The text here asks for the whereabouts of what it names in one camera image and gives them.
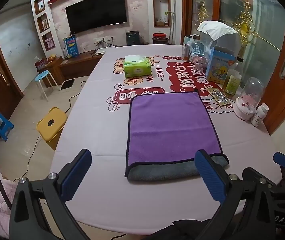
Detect glass dome with pink flowers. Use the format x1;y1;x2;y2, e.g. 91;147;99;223
233;77;264;121

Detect silver blister packs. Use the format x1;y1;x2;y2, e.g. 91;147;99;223
207;87;231;106

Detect black floor appliance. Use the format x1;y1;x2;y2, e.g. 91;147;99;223
126;31;140;47

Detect blue box with yellow duck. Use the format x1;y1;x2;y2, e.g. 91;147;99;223
206;46;237;84

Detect white pill bottle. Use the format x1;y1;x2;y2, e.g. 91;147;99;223
251;103;270;127

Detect steel thermos bottle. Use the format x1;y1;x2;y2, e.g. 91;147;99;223
182;42;192;61

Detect wooden television cabinet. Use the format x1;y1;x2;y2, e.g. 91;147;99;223
35;52;103;88

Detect red bucket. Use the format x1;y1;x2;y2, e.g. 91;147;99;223
153;33;169;46

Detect white router box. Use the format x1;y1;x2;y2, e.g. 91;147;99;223
95;46;115;55

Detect cloth-covered water dispenser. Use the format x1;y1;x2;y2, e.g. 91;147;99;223
197;20;242;56

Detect large gold hanging ornament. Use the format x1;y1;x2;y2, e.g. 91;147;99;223
233;1;256;46

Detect yellow plastic stool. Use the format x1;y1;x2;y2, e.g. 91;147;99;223
37;107;68;151

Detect purple towel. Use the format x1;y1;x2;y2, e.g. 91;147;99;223
124;91;230;182

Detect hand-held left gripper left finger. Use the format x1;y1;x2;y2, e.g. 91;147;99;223
9;149;93;240

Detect small gold hanging ornament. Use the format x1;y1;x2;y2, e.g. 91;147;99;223
198;1;208;23

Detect black wall television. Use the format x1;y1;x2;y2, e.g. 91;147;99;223
65;0;128;34

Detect red gift bag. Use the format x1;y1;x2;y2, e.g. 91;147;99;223
35;57;48;70

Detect green tissue pack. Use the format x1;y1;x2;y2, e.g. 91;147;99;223
123;56;151;78

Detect black floor cable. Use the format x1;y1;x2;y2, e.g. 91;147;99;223
12;81;88;182

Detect yellow oil bottle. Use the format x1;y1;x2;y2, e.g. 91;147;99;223
222;57;243;98

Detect blue printed box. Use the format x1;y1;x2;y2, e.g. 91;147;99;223
63;36;79;58

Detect black floor mat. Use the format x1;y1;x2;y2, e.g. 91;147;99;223
60;79;75;91

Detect pink toy globe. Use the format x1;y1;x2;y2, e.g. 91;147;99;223
190;41;209;68

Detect blue step stool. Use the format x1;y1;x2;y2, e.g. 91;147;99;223
0;112;15;142

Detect blue round stool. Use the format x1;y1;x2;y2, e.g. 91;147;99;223
34;70;60;103

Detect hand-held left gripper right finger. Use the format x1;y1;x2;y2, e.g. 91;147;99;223
195;149;276;240

